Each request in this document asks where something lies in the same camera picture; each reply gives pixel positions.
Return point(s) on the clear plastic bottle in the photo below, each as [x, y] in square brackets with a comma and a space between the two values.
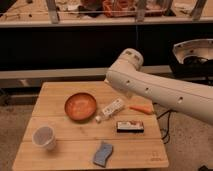
[109, 110]

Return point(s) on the orange ceramic bowl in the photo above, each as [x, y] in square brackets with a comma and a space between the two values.
[80, 106]

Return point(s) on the black rectangular box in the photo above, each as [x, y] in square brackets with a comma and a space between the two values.
[130, 126]

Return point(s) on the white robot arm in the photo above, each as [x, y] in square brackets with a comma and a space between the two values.
[193, 99]

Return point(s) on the orange carrot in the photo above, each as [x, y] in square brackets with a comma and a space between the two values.
[143, 109]

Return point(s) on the wooden folding table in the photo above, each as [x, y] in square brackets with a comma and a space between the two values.
[78, 142]

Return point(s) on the blue sponge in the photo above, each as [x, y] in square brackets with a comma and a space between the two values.
[102, 154]

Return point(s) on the orange crate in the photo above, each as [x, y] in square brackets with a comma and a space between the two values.
[118, 8]

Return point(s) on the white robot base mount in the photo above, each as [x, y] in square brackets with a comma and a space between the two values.
[196, 47]

